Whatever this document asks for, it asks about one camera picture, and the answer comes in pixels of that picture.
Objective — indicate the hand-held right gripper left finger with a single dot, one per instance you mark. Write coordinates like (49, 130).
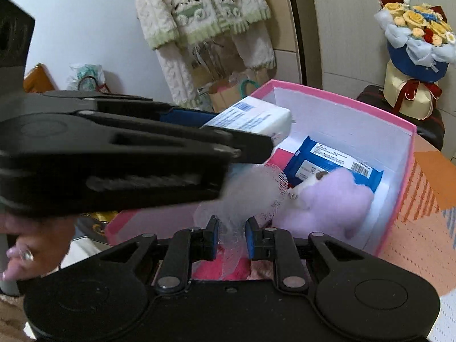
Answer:
(213, 238)

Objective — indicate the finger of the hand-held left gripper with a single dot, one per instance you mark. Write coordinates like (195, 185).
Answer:
(242, 146)
(185, 115)

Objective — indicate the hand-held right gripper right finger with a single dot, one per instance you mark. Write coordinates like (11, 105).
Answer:
(251, 238)

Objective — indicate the white tissue pack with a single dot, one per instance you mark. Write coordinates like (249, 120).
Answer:
(256, 117)

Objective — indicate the floral fabric pouch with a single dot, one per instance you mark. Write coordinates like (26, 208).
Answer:
(262, 272)

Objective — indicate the white mesh bath pouf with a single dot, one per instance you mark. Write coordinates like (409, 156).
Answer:
(245, 192)

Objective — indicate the pink cardboard box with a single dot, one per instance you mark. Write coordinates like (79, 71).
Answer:
(149, 226)

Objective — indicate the white plush cat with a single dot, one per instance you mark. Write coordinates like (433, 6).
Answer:
(306, 185)

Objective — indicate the blue wet wipes pack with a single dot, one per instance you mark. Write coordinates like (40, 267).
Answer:
(320, 156)

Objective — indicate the purple plush toy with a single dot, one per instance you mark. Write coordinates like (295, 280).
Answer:
(331, 203)

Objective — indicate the person's left hand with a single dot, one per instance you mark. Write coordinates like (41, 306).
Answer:
(35, 242)

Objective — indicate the cream fleece pajama pants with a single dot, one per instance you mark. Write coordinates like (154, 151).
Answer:
(178, 74)

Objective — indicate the brown paper bag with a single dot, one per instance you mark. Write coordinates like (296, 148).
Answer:
(224, 96)

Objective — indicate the green white plastic bag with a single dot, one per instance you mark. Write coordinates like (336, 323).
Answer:
(85, 71)

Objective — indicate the cream fleece pajama top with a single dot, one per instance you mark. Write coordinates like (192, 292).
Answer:
(199, 3)

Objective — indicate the wooden nightstand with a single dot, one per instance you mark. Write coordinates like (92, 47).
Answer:
(39, 78)

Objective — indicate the black suitcase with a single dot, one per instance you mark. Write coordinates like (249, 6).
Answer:
(370, 98)

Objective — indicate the patterned tablecloth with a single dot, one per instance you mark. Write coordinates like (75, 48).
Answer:
(427, 221)

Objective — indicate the flower bouquet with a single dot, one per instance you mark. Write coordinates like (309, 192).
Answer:
(413, 64)

